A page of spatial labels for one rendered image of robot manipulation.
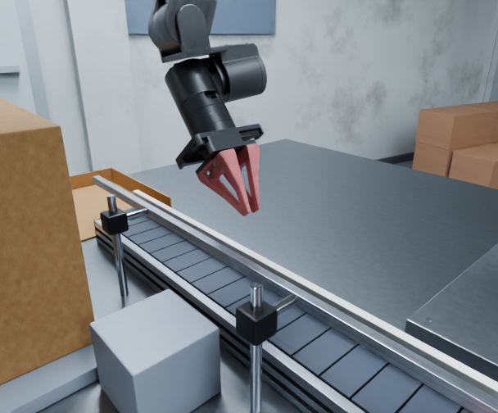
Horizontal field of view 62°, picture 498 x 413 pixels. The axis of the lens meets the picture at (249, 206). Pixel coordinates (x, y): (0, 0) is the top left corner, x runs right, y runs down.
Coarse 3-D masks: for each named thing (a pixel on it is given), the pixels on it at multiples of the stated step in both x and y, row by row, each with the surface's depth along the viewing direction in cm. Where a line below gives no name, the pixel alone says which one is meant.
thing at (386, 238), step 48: (288, 144) 152; (192, 192) 106; (288, 192) 106; (336, 192) 106; (384, 192) 106; (432, 192) 106; (480, 192) 106; (96, 240) 81; (240, 240) 81; (288, 240) 81; (336, 240) 81; (384, 240) 81; (432, 240) 81; (480, 240) 81; (96, 288) 66; (144, 288) 66; (336, 288) 66; (384, 288) 66; (432, 288) 66; (96, 384) 48; (240, 384) 48
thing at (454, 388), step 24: (120, 192) 68; (168, 216) 59; (192, 240) 54; (240, 264) 47; (288, 288) 42; (312, 312) 40; (336, 312) 39; (360, 336) 36; (384, 336) 36; (408, 360) 33; (432, 384) 32; (456, 384) 31; (480, 408) 30
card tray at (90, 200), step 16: (80, 176) 107; (112, 176) 112; (128, 176) 105; (80, 192) 105; (96, 192) 105; (144, 192) 100; (160, 192) 94; (80, 208) 95; (96, 208) 95; (128, 208) 95; (80, 224) 87
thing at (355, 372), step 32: (128, 224) 76; (160, 224) 76; (160, 256) 65; (192, 256) 65; (224, 288) 57; (288, 320) 50; (320, 320) 50; (288, 352) 45; (320, 352) 45; (352, 352) 45; (352, 384) 41; (384, 384) 41; (416, 384) 41
